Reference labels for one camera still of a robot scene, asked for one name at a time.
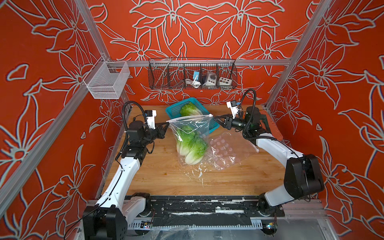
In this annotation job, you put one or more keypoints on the chinese cabbage small front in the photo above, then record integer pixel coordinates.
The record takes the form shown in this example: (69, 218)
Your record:
(185, 137)

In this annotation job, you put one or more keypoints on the white adapter with sockets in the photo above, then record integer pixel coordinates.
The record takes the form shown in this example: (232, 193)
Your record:
(211, 80)

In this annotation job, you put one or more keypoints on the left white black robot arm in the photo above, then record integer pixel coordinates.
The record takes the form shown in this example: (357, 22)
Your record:
(110, 217)

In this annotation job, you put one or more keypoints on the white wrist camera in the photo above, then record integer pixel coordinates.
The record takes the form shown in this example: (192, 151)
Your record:
(234, 106)
(150, 118)

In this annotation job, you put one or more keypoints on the chinese cabbage at basket back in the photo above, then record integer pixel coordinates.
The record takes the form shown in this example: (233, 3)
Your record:
(190, 110)

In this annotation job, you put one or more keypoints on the chinese cabbage long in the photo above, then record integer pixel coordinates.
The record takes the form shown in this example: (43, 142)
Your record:
(197, 149)

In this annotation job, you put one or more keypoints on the teal plastic basket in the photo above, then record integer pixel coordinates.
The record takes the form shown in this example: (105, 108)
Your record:
(203, 125)

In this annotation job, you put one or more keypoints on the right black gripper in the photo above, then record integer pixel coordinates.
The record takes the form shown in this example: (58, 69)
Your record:
(227, 119)

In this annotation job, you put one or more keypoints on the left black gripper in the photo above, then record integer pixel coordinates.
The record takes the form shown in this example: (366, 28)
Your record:
(160, 132)

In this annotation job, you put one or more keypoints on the black wire wall basket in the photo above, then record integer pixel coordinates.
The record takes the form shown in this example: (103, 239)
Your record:
(180, 76)

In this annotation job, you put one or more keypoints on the white power strip cube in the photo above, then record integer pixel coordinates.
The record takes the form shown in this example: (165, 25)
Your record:
(225, 83)

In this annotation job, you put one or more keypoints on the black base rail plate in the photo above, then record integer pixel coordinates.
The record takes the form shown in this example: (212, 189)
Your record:
(207, 212)

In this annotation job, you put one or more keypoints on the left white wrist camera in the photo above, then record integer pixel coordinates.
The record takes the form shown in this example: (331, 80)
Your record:
(150, 118)

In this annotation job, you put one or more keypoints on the orange tool case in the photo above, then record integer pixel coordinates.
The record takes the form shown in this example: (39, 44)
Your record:
(272, 125)

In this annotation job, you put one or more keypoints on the clear zipper bag pink dots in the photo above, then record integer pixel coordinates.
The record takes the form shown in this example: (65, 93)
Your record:
(224, 151)

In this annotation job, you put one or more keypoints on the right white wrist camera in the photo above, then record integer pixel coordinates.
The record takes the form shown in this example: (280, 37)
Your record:
(234, 106)

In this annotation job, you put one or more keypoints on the aluminium frame crossbar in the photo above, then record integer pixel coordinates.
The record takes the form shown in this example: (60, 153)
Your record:
(240, 62)

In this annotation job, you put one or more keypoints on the clear plastic wall bin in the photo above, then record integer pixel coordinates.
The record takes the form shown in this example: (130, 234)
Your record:
(105, 85)

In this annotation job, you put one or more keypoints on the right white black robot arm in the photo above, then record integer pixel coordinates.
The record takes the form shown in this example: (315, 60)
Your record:
(303, 176)

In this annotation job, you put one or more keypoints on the blue white charger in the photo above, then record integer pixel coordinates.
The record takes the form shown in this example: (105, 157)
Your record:
(196, 76)

